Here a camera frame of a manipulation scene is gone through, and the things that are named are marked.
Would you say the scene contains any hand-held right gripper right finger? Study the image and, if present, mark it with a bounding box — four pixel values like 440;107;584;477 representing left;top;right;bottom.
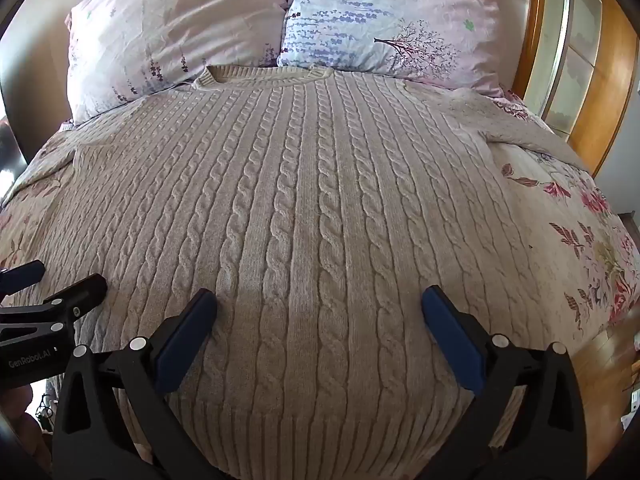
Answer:
420;285;588;480

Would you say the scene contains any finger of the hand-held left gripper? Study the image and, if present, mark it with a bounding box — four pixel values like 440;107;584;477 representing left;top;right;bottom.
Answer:
0;260;47;297
0;274;108;333

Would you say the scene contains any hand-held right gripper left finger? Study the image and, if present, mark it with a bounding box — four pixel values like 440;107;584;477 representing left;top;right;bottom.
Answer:
50;287;226;480

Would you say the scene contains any beige cable-knit sweater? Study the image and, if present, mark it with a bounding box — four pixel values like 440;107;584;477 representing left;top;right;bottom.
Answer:
72;64;598;476

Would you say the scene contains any person's left hand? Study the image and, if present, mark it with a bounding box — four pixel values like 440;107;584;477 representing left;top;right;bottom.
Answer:
0;384;53;476

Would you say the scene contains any floral quilt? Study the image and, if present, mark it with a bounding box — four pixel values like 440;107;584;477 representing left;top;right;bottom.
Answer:
0;87;640;480

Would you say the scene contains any pink floral pillow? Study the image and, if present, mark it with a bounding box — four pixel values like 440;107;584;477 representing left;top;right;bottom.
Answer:
65;0;293;121

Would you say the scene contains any wooden headboard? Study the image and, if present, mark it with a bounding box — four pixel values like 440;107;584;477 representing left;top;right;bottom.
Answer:
515;0;640;176

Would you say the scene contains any blue tree-print pillow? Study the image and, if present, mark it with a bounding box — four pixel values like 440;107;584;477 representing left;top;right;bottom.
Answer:
277;0;513;98

